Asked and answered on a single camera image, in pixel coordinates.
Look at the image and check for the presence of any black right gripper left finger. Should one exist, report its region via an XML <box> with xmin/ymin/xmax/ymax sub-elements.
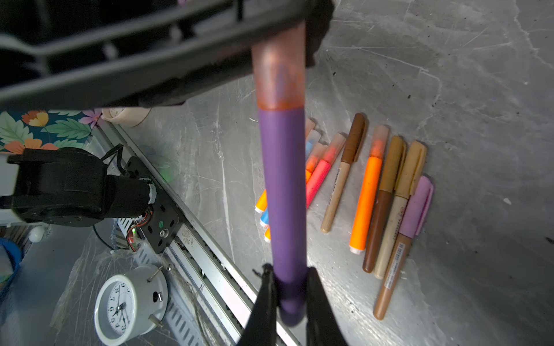
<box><xmin>237</xmin><ymin>263</ymin><xmax>277</xmax><ymax>346</ymax></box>

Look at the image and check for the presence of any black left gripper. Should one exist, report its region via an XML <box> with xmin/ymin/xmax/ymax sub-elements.
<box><xmin>1</xmin><ymin>1</ymin><xmax>335</xmax><ymax>110</ymax></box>

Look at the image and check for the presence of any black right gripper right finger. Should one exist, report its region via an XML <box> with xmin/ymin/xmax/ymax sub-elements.
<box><xmin>306</xmin><ymin>267</ymin><xmax>347</xmax><ymax>346</ymax></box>

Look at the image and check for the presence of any purple highlighter pen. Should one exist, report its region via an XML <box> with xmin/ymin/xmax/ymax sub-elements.
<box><xmin>258</xmin><ymin>108</ymin><xmax>307</xmax><ymax>327</ymax></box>

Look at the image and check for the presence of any blue highlighter pen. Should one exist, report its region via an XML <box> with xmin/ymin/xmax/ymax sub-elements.
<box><xmin>259</xmin><ymin>128</ymin><xmax>322</xmax><ymax>229</ymax></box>

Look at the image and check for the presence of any beige round timer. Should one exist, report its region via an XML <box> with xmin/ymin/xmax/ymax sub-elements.
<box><xmin>101</xmin><ymin>108</ymin><xmax>151</xmax><ymax>128</ymax></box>

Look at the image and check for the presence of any orange highlighter far left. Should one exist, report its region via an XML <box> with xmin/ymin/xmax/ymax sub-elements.
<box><xmin>255</xmin><ymin>190</ymin><xmax>268</xmax><ymax>213</ymax></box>

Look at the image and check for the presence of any white alarm clock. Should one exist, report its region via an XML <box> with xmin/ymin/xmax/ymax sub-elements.
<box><xmin>94</xmin><ymin>264</ymin><xmax>169</xmax><ymax>345</ymax></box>

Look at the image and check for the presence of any red highlighter in row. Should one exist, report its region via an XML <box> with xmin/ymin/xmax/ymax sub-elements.
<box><xmin>306</xmin><ymin>133</ymin><xmax>346</xmax><ymax>209</ymax></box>

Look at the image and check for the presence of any lilac cap brown marker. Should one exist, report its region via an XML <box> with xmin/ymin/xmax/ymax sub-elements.
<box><xmin>373</xmin><ymin>176</ymin><xmax>434</xmax><ymax>321</ymax></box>

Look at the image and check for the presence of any dark brown marker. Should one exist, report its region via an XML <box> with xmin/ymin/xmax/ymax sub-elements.
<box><xmin>362</xmin><ymin>136</ymin><xmax>407</xmax><ymax>273</ymax></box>

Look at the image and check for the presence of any brown cap beige marker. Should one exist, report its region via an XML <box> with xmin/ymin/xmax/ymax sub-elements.
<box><xmin>320</xmin><ymin>112</ymin><xmax>369</xmax><ymax>234</ymax></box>

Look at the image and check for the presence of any tan beige marker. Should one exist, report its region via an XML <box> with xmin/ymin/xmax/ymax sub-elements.
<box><xmin>373</xmin><ymin>141</ymin><xmax>427</xmax><ymax>280</ymax></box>

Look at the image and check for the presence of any orange highlighter right group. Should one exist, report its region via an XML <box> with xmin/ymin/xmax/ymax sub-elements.
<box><xmin>349</xmin><ymin>125</ymin><xmax>389</xmax><ymax>255</ymax></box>

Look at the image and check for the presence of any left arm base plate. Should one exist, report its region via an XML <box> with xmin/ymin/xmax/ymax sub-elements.
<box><xmin>126</xmin><ymin>157</ymin><xmax>185</xmax><ymax>254</ymax></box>

